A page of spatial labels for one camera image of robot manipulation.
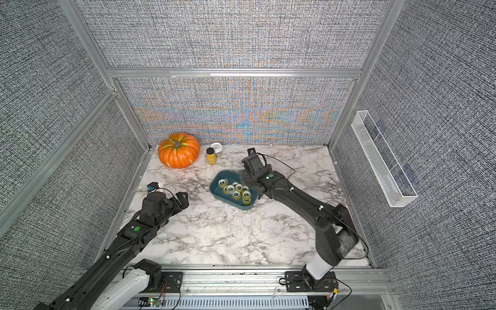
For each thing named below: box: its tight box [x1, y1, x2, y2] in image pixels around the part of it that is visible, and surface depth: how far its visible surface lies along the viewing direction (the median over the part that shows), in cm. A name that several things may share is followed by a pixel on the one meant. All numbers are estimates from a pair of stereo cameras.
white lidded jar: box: [210, 142, 223, 159], surface depth 112 cm
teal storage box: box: [209, 169, 259, 211], surface depth 99 cm
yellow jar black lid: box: [206, 147, 217, 166], surface depth 108 cm
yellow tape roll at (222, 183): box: [218, 178, 228, 188], surface depth 102 cm
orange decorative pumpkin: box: [158, 132, 201, 169], surface depth 105 cm
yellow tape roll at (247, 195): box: [242, 190, 251, 201], surface depth 97 cm
